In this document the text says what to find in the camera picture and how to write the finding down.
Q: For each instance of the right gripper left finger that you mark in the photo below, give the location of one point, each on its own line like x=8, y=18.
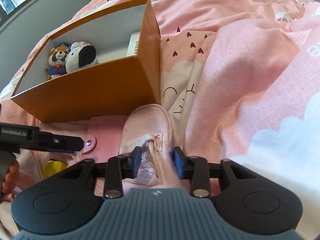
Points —
x=115, y=170

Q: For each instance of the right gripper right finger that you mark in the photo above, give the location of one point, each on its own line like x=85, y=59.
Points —
x=197, y=170

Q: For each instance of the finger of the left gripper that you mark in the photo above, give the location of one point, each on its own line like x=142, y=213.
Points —
x=48, y=142

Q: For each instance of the yellow tape measure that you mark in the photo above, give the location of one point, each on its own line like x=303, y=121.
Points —
x=53, y=167

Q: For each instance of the pink snap wallet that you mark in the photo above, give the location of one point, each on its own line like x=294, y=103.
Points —
x=101, y=136

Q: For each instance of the pink fabric pouch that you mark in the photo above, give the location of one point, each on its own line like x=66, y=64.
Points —
x=149, y=127

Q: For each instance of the red panda plush toy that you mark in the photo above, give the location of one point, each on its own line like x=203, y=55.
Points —
x=57, y=62

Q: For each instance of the white black-eared plush toy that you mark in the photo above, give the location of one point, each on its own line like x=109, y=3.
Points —
x=81, y=55

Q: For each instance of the long white cardboard box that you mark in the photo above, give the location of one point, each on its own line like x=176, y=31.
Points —
x=133, y=44

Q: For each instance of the person's left hand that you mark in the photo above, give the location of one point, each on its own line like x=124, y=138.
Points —
x=11, y=178

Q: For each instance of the orange storage box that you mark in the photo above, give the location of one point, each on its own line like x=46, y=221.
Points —
x=117, y=84

